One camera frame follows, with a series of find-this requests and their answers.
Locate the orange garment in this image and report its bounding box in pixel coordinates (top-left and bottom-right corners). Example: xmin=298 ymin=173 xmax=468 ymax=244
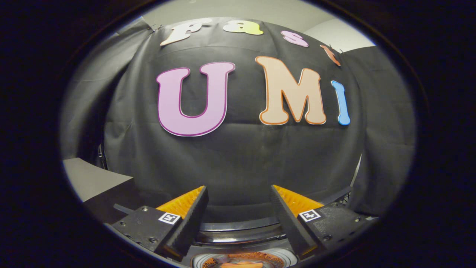
xmin=203 ymin=253 xmax=285 ymax=268

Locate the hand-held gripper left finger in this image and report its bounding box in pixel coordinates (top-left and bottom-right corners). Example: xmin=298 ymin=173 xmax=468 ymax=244
xmin=105 ymin=185 xmax=209 ymax=262

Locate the black backdrop cloth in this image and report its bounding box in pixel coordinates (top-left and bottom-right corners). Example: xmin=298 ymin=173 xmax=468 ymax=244
xmin=59 ymin=17 xmax=416 ymax=216

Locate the white cabinet with dark top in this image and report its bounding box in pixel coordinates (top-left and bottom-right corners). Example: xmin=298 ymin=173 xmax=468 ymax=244
xmin=63 ymin=157 xmax=168 ymax=224

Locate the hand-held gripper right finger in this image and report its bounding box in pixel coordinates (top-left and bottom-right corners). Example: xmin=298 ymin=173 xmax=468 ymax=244
xmin=269 ymin=185 xmax=378 ymax=260

